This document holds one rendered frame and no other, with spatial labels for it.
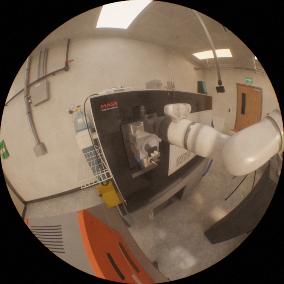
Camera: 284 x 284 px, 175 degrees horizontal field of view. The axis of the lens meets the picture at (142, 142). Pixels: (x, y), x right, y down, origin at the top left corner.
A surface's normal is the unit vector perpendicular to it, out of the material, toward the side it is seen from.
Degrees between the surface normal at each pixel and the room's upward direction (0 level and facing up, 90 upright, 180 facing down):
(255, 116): 90
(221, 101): 90
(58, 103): 90
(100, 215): 0
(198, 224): 0
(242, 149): 51
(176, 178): 0
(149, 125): 90
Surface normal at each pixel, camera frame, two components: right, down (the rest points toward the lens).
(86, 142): 0.51, 0.32
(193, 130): -0.67, -0.44
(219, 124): -0.86, 0.31
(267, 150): -0.62, 0.01
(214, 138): 0.36, 0.18
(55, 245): -0.12, -0.90
